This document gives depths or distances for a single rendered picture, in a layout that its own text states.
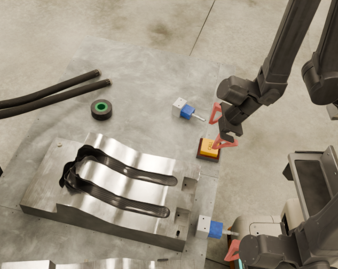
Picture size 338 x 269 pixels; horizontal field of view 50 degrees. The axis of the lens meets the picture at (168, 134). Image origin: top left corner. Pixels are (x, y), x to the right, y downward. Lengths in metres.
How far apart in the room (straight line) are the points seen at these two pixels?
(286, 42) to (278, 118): 1.79
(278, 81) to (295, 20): 0.17
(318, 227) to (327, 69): 0.43
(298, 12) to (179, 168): 0.59
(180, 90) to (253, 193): 0.95
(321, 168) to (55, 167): 0.80
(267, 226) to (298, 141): 0.89
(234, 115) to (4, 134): 1.74
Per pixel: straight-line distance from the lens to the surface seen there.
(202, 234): 1.12
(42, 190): 1.18
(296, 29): 0.86
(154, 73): 1.56
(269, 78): 0.93
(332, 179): 1.06
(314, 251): 0.70
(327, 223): 0.65
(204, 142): 1.29
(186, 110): 1.37
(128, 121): 1.38
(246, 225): 1.80
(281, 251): 0.73
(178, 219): 1.10
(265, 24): 3.45
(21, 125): 2.50
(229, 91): 0.95
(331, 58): 0.95
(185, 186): 1.15
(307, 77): 1.01
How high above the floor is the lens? 1.86
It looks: 52 degrees down
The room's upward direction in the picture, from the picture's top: 7 degrees clockwise
